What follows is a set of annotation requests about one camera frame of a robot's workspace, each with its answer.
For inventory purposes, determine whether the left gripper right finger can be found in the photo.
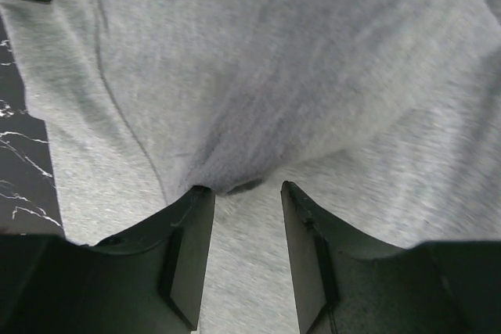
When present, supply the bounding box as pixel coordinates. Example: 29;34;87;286
281;181;500;333

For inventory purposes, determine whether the grey t shirt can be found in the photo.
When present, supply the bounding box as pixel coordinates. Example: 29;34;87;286
1;0;500;333

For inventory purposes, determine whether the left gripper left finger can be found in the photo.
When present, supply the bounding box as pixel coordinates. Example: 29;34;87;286
1;187;214;333

